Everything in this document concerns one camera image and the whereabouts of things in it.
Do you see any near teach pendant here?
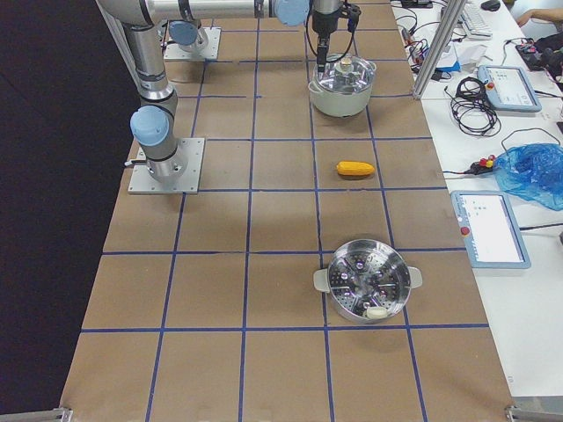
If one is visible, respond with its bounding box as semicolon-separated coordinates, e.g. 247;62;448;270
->
450;190;531;270

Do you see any black coiled cable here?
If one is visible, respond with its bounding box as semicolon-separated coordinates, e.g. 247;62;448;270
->
443;76;501;135

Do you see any blue plastic bag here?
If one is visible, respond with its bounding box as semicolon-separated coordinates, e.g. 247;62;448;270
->
494;143;562;211

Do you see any pale green cooking pot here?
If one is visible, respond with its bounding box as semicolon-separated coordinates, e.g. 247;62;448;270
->
308;75;375;117

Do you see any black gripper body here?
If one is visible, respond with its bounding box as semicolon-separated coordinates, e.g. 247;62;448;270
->
312;11;340;52

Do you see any steel steamer basket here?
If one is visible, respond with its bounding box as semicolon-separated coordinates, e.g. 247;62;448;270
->
313;239;423;324

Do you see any teach pendant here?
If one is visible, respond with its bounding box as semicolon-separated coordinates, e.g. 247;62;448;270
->
477;65;542;113
450;190;531;270

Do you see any glass pot lid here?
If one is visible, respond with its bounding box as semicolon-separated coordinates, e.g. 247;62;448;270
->
315;55;377;94

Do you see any brown paper table cover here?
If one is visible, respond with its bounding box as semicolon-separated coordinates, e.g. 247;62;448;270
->
61;1;509;421

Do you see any yellow corn cob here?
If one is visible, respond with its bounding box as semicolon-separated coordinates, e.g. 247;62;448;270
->
336;161;376;178

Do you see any red button controller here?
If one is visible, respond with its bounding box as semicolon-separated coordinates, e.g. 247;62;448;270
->
466;155;495;175

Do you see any white keyboard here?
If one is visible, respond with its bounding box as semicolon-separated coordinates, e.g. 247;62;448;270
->
459;3;493;40

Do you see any black computer mouse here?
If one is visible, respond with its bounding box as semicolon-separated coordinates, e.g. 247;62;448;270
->
480;0;501;12

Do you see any far teach pendant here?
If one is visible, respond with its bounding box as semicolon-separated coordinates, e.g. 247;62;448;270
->
477;65;542;113

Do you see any aluminium frame post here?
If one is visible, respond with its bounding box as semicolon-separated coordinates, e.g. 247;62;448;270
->
413;0;466;99

